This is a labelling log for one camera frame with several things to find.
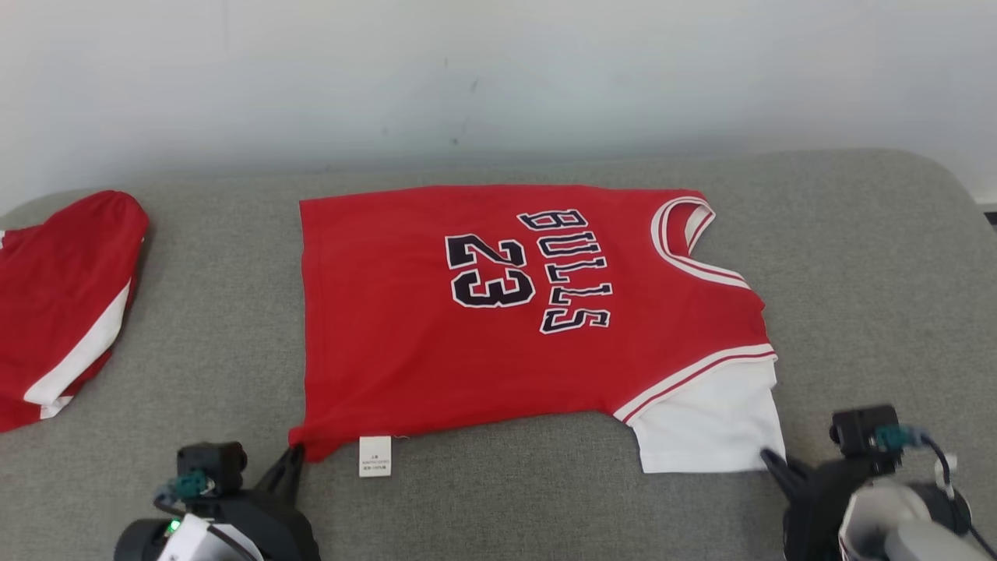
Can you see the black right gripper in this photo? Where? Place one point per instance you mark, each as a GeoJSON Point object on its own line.
{"type": "Point", "coordinates": [814, 514]}

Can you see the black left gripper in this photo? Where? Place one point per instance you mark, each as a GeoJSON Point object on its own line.
{"type": "Point", "coordinates": [273, 530]}

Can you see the red Bulls 23 jersey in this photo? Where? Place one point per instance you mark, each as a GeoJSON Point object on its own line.
{"type": "Point", "coordinates": [389, 351]}

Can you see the red shorts white stripe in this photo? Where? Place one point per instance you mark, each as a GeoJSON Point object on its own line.
{"type": "Point", "coordinates": [62, 296]}

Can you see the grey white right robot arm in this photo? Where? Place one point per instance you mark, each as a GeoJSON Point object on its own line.
{"type": "Point", "coordinates": [896, 522]}

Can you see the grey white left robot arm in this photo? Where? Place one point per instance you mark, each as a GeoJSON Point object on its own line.
{"type": "Point", "coordinates": [156, 541]}

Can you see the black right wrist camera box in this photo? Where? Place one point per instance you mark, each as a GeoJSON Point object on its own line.
{"type": "Point", "coordinates": [857, 432]}

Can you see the white wall baseboard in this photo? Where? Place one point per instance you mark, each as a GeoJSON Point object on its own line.
{"type": "Point", "coordinates": [988, 209]}

